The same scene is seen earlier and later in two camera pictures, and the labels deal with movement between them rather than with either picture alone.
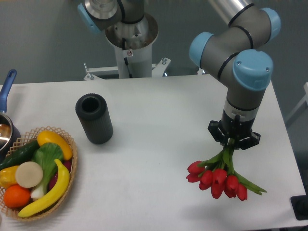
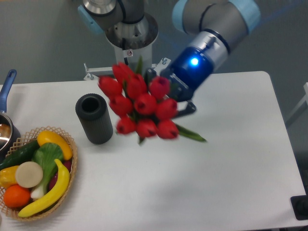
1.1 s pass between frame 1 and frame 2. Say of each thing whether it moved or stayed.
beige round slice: stayed
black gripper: moved
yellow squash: stayed
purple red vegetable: stayed
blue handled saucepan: stayed
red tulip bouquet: moved
